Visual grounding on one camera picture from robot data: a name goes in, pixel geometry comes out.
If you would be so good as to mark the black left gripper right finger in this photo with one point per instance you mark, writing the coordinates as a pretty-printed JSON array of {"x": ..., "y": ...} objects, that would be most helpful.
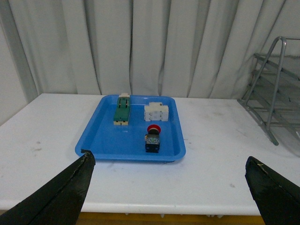
[{"x": 277, "y": 198}]

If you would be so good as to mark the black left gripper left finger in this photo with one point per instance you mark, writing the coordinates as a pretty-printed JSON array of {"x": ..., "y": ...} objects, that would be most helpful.
[{"x": 59, "y": 201}]

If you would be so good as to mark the red emergency stop button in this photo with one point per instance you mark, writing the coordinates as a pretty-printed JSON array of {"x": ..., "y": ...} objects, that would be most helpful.
[{"x": 152, "y": 139}]

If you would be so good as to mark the grey metal mesh rack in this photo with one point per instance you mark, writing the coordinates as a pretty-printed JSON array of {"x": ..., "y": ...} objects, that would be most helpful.
[{"x": 273, "y": 96}]

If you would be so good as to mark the blue plastic tray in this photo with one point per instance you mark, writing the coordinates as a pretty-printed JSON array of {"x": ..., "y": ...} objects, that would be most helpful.
[{"x": 107, "y": 141}]

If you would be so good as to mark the white curtain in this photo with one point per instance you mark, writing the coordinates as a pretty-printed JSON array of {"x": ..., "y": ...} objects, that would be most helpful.
[{"x": 176, "y": 48}]

